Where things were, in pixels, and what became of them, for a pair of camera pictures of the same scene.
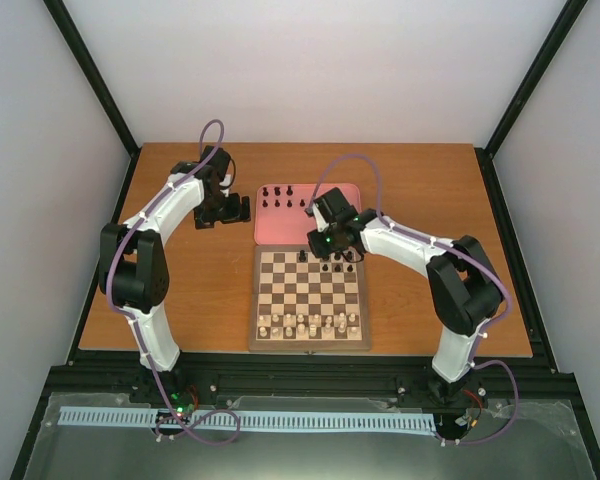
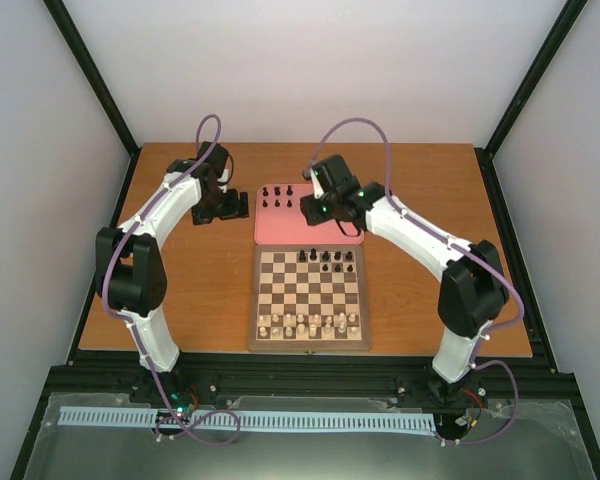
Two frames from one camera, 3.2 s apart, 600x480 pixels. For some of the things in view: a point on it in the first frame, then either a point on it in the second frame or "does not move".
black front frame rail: (206, 375) does not move
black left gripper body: (218, 209) does not move
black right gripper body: (325, 248) to (315, 217)
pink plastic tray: (280, 216) does not move
